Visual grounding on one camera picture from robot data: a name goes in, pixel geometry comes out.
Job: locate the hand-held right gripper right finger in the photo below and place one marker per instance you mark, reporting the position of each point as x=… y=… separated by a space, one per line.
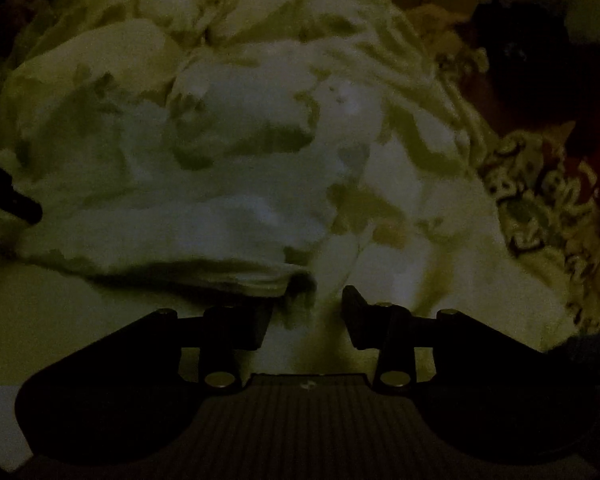
x=355 y=317

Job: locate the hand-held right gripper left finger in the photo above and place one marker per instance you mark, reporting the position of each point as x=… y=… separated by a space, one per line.
x=260 y=322

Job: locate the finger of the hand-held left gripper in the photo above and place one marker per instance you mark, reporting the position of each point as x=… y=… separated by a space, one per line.
x=24 y=209

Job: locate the monkey print cloth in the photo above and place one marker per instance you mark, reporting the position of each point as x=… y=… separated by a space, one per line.
x=530 y=200

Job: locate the pale yellow patterned blanket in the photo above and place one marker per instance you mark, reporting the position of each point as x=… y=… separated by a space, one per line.
x=130 y=10

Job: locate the red cloth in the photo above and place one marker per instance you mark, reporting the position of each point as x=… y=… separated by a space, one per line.
x=595 y=165

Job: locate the dark cloth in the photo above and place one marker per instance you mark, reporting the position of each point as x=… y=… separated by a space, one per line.
x=530 y=55

